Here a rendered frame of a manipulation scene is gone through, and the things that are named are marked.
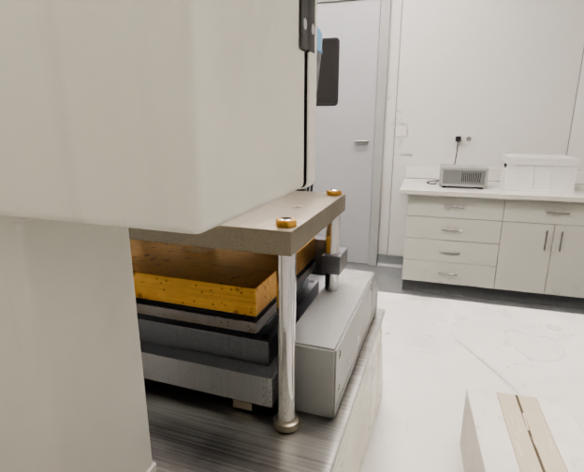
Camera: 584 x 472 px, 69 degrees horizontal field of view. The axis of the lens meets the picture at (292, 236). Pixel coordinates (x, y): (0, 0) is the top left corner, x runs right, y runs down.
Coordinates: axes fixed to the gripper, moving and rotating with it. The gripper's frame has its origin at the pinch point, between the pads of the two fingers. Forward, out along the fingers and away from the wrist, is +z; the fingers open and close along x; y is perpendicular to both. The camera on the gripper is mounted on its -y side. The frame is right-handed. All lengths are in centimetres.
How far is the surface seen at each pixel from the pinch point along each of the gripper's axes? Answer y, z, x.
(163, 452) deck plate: -28.4, 18.2, -4.2
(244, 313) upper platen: -27.0, 6.3, -9.2
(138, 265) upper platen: -26.2, 3.7, 2.3
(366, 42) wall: 248, -170, 40
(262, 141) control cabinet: -43.3, -3.0, -16.3
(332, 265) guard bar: -13.0, 1.5, -12.8
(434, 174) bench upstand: 282, -79, -17
